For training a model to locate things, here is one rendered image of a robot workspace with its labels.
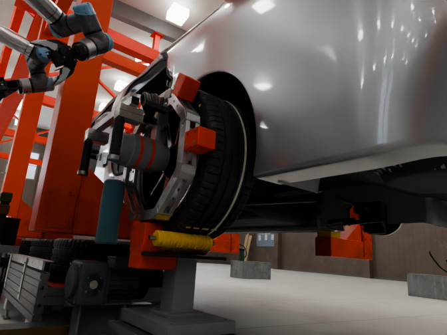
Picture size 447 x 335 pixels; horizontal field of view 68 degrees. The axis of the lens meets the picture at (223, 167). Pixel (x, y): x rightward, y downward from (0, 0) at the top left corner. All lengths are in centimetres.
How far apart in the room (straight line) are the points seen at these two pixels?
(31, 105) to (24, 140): 37
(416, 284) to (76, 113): 634
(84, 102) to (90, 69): 19
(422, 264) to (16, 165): 1319
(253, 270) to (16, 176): 598
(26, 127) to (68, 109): 198
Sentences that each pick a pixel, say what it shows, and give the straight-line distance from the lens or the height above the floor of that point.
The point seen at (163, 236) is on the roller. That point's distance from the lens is 126.
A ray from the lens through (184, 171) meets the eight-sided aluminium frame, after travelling 117.
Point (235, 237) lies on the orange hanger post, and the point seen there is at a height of 73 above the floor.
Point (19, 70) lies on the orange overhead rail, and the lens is 606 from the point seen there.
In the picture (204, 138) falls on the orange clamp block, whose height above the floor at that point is 84.
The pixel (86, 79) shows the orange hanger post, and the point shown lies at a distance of 191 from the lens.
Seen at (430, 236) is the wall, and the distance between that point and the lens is 1430.
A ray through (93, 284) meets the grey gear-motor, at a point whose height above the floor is 32.
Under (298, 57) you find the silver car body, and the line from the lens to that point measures 123.
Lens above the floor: 46
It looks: 15 degrees up
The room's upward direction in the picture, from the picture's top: 4 degrees clockwise
